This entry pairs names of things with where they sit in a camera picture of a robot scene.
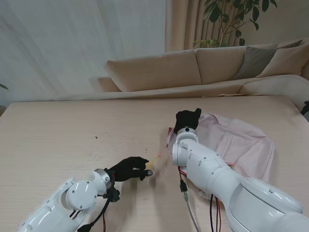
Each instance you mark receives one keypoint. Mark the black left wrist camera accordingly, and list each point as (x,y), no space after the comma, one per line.
(114,194)

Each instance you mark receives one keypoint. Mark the white sheer curtain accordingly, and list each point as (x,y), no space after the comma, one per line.
(72,48)

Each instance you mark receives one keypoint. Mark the beige pleated curtain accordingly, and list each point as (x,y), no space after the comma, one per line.
(183,24)

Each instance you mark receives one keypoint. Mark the pale pink backpack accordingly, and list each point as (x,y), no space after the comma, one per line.
(241,142)

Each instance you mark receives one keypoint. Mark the dark object beside table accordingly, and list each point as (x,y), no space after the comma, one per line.
(305,108)

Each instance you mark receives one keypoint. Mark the green leafy indoor plant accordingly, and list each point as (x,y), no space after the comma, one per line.
(227,17)

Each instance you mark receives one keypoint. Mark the grey throw pillow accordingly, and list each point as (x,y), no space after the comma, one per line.
(256,61)

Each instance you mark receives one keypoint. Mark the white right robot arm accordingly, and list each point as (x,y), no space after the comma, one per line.
(229,178)

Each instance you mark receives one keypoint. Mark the beige throw pillow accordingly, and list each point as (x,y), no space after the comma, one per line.
(287,60)

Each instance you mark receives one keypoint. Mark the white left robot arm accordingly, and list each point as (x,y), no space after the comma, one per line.
(60,205)

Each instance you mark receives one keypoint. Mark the small green plant leaves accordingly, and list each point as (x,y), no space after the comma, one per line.
(3,86)

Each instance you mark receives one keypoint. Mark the beige sofa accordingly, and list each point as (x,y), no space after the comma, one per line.
(157,72)

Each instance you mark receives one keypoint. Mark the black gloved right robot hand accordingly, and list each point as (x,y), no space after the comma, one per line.
(187,119)

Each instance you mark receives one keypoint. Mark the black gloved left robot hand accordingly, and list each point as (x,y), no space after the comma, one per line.
(128,170)

